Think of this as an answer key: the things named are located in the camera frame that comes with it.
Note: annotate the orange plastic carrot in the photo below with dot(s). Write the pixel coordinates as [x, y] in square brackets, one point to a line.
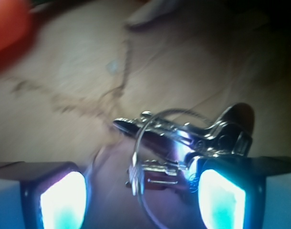
[15, 30]

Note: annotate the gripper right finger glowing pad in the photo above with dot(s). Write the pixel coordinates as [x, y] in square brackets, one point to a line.
[242, 192]

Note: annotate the brown paper bag bin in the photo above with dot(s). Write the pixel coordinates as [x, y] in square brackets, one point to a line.
[80, 68]

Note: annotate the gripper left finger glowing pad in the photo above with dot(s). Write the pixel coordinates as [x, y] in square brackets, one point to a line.
[42, 195]

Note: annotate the silver key bunch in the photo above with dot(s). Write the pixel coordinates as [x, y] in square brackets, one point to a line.
[171, 144]

